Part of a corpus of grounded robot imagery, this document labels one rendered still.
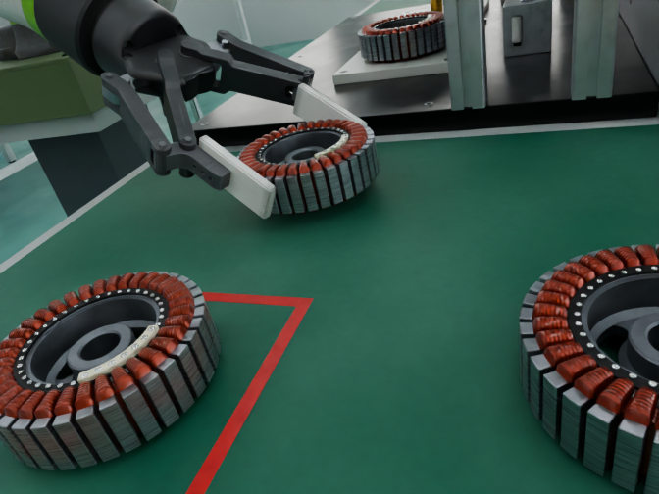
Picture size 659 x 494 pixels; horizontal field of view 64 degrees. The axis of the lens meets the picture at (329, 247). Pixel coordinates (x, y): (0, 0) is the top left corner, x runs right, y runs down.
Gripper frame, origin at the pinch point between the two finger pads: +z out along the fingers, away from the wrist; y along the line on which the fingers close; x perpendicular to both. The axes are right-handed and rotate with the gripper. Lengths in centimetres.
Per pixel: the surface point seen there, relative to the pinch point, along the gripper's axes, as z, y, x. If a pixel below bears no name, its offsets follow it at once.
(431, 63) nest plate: -1.1, -25.8, -1.2
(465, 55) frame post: 4.6, -15.5, 6.2
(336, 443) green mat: 15.6, 18.9, 5.4
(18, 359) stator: 1.1, 24.1, 0.8
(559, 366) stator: 20.2, 14.5, 12.3
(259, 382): 10.9, 17.9, 2.6
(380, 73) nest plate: -5.8, -23.9, -4.4
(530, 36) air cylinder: 6.1, -32.1, 3.9
